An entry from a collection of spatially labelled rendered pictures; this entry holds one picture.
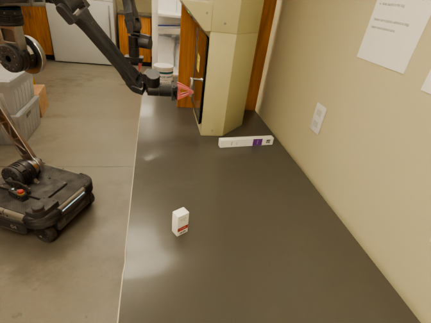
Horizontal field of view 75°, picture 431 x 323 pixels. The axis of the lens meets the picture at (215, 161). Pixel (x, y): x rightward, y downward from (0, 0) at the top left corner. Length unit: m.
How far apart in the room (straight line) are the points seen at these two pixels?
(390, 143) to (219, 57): 0.74
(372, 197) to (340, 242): 0.17
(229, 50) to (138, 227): 0.81
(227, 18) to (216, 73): 0.22
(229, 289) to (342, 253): 0.37
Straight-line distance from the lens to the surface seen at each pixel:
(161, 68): 1.95
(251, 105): 1.80
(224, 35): 1.26
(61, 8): 1.22
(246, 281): 0.78
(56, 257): 2.14
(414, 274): 0.93
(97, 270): 2.00
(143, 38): 1.66
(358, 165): 1.03
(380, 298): 0.90
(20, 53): 1.82
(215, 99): 1.32
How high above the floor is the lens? 1.56
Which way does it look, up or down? 31 degrees down
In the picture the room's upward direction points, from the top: 8 degrees clockwise
